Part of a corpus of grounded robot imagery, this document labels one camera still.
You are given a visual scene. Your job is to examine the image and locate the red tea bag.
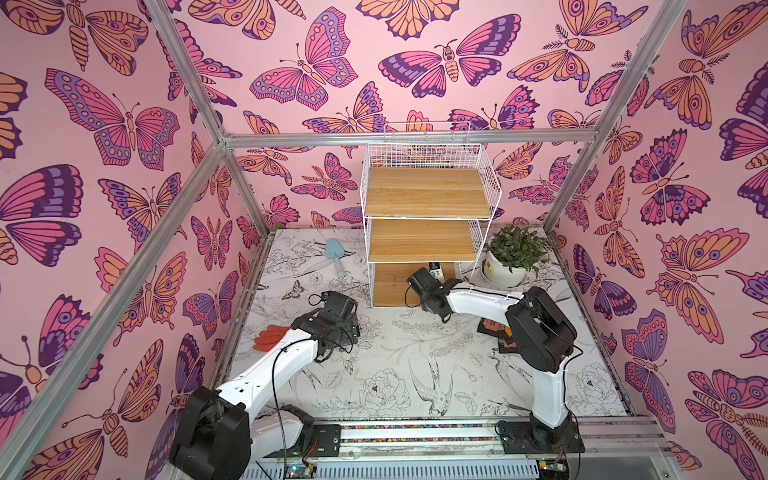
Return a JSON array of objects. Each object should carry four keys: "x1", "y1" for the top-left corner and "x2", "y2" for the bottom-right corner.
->
[
  {"x1": 498, "y1": 338, "x2": 519, "y2": 354},
  {"x1": 477, "y1": 318, "x2": 512, "y2": 338}
]

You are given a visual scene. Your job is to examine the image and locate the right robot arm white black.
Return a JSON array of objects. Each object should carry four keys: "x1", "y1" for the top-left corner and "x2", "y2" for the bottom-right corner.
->
[{"x1": 407, "y1": 268, "x2": 577, "y2": 442}]

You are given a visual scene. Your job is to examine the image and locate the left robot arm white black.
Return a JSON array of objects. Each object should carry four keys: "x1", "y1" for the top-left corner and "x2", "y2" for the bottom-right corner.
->
[{"x1": 169, "y1": 291, "x2": 360, "y2": 479}]

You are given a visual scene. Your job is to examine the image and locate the teal and white spatula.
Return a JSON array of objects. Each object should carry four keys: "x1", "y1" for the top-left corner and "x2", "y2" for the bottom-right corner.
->
[{"x1": 325, "y1": 238, "x2": 347, "y2": 279}]

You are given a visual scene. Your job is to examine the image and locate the green plant in white pot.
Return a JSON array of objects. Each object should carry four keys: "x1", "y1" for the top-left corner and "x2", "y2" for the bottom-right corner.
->
[{"x1": 483, "y1": 225, "x2": 549, "y2": 289}]

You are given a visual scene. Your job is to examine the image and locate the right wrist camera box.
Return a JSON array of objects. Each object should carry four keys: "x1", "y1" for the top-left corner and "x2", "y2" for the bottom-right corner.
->
[{"x1": 428, "y1": 262, "x2": 445, "y2": 282}]

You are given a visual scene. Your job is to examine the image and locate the white wire three-tier shelf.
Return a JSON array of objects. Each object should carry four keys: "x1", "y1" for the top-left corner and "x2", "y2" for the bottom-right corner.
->
[{"x1": 360, "y1": 143, "x2": 501, "y2": 307}]

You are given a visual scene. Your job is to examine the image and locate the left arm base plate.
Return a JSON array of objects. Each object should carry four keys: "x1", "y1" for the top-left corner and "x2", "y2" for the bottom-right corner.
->
[{"x1": 288, "y1": 424, "x2": 342, "y2": 459}]

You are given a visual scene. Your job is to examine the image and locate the aluminium rail with coloured strip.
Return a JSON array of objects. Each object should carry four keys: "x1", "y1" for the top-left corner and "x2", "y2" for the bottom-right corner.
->
[{"x1": 167, "y1": 417, "x2": 667, "y2": 463}]

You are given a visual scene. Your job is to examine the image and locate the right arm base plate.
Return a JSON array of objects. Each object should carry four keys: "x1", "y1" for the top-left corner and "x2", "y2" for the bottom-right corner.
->
[{"x1": 494, "y1": 418, "x2": 585, "y2": 455}]

